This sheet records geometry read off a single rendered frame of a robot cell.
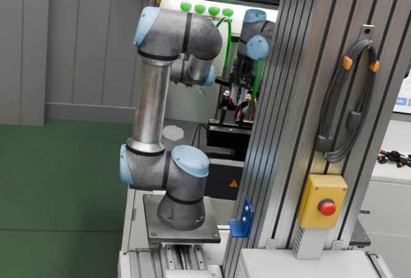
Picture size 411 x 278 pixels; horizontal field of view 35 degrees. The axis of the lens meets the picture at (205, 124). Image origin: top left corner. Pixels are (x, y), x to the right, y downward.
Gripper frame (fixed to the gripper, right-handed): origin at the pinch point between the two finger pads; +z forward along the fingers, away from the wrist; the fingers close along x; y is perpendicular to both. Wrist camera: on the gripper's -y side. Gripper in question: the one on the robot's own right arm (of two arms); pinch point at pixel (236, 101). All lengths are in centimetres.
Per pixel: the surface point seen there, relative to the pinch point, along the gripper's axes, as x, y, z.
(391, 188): 68, -3, 31
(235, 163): 4.9, -4.3, 28.9
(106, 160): -51, -144, 124
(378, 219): 68, -3, 47
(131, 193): -34, -2, 47
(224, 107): -0.4, -25.3, 15.8
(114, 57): -54, -195, 75
